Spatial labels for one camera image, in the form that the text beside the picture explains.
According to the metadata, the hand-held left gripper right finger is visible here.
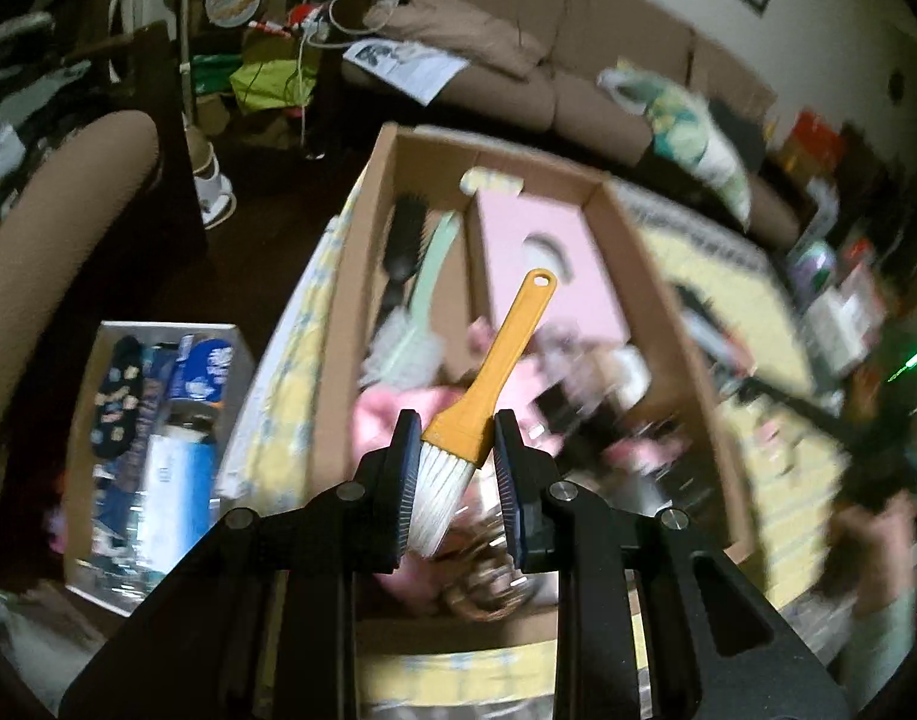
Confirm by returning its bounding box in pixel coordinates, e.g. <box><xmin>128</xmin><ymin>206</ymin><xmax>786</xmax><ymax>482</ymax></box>
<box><xmin>492</xmin><ymin>409</ymin><xmax>850</xmax><ymax>720</ymax></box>

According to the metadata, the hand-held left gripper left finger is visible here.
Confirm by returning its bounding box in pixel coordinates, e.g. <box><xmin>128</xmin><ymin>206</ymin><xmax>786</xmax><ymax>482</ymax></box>
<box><xmin>59</xmin><ymin>409</ymin><xmax>423</xmax><ymax>720</ymax></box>

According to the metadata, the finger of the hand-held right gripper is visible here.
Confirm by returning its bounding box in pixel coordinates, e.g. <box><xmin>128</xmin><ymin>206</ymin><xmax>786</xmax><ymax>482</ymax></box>
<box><xmin>735</xmin><ymin>375</ymin><xmax>864</xmax><ymax>458</ymax></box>

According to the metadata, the pink cloth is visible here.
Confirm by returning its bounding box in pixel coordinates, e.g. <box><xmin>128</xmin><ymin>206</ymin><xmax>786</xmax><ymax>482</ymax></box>
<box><xmin>351</xmin><ymin>384</ymin><xmax>474</xmax><ymax>458</ymax></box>

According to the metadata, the orange handle brush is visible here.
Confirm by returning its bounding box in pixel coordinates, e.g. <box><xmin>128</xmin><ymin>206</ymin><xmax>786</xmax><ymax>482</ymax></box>
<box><xmin>407</xmin><ymin>268</ymin><xmax>560</xmax><ymax>560</ymax></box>

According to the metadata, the person's right forearm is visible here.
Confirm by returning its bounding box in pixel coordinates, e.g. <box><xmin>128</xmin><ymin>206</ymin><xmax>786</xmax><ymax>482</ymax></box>
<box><xmin>833</xmin><ymin>577</ymin><xmax>917</xmax><ymax>706</ymax></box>

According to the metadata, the person's right hand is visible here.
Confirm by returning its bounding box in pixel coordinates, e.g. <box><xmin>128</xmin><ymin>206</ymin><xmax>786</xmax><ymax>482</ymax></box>
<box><xmin>825</xmin><ymin>495</ymin><xmax>917</xmax><ymax>601</ymax></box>

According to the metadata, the white wipes box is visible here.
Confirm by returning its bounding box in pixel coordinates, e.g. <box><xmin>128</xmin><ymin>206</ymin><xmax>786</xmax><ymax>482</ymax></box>
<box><xmin>807</xmin><ymin>289</ymin><xmax>879</xmax><ymax>368</ymax></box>

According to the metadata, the purple container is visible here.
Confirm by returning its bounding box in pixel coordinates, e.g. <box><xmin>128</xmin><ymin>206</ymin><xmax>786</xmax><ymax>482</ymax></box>
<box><xmin>788</xmin><ymin>240</ymin><xmax>841</xmax><ymax>316</ymax></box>

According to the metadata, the yellow plaid tablecloth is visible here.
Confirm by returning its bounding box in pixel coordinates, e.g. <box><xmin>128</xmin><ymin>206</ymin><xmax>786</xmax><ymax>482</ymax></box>
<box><xmin>218</xmin><ymin>180</ymin><xmax>879</xmax><ymax>720</ymax></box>

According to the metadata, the green comb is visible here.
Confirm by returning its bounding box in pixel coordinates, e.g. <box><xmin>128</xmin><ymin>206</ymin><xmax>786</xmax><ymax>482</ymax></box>
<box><xmin>409</xmin><ymin>210</ymin><xmax>463</xmax><ymax>346</ymax></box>

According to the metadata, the white blue packet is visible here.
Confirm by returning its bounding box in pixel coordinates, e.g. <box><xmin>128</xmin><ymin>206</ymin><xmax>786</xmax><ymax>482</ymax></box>
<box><xmin>139</xmin><ymin>427</ymin><xmax>220</xmax><ymax>563</ymax></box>

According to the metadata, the blue tissue pack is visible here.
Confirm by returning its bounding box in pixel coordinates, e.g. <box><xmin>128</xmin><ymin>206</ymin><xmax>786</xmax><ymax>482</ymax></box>
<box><xmin>166</xmin><ymin>336</ymin><xmax>234</xmax><ymax>402</ymax></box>

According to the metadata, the black hairbrush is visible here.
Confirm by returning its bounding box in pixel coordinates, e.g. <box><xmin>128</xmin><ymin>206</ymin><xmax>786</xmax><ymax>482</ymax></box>
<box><xmin>379</xmin><ymin>195</ymin><xmax>429</xmax><ymax>316</ymax></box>

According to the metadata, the pink cardboard box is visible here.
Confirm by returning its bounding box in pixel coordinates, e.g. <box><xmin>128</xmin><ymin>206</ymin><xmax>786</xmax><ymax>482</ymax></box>
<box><xmin>469</xmin><ymin>191</ymin><xmax>630</xmax><ymax>346</ymax></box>

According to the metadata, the red cardboard box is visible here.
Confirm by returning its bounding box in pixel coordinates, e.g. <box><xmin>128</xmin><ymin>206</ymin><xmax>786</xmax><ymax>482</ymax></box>
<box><xmin>780</xmin><ymin>111</ymin><xmax>841</xmax><ymax>166</ymax></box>

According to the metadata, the green floral pillow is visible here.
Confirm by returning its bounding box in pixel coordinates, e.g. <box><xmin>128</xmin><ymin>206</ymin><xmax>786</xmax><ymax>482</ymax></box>
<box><xmin>597</xmin><ymin>67</ymin><xmax>753</xmax><ymax>230</ymax></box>

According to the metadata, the pale yellow sponge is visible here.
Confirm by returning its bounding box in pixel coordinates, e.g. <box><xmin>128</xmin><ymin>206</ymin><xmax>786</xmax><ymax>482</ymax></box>
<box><xmin>459</xmin><ymin>166</ymin><xmax>525</xmax><ymax>197</ymax></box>

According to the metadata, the clear plastic bin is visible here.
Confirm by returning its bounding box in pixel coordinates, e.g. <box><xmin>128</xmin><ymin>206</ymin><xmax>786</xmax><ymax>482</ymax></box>
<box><xmin>62</xmin><ymin>321</ymin><xmax>258</xmax><ymax>616</ymax></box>

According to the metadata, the white slipper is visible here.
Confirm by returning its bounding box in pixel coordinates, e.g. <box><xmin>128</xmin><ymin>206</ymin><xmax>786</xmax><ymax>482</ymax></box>
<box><xmin>192</xmin><ymin>165</ymin><xmax>238</xmax><ymax>230</ymax></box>

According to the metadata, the printed paper sheet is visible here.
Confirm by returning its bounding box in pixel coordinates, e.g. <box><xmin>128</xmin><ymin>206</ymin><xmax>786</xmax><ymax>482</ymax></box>
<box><xmin>342</xmin><ymin>37</ymin><xmax>467</xmax><ymax>106</ymax></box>

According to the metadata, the brown armchair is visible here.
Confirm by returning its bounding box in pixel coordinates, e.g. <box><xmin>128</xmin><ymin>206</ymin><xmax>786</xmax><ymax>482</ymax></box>
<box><xmin>0</xmin><ymin>111</ymin><xmax>163</xmax><ymax>511</ymax></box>

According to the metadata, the green bag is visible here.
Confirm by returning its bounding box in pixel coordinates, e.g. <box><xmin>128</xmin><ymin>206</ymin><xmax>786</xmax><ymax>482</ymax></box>
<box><xmin>229</xmin><ymin>52</ymin><xmax>320</xmax><ymax>113</ymax></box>

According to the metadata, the brown sofa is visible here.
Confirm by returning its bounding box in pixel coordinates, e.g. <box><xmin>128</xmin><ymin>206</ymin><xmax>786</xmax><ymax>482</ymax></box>
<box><xmin>342</xmin><ymin>0</ymin><xmax>781</xmax><ymax>181</ymax></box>

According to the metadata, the brown cushion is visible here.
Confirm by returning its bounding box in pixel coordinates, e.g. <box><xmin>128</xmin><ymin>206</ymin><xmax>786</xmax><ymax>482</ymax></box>
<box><xmin>364</xmin><ymin>0</ymin><xmax>557</xmax><ymax>80</ymax></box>

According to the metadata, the white metal rack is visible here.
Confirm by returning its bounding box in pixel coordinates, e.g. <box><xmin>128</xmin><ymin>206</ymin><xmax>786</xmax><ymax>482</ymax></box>
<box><xmin>109</xmin><ymin>0</ymin><xmax>200</xmax><ymax>128</ymax></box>

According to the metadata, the pile of clothes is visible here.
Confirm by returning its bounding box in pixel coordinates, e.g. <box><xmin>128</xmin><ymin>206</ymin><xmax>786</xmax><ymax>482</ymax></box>
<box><xmin>0</xmin><ymin>11</ymin><xmax>107</xmax><ymax>188</ymax></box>

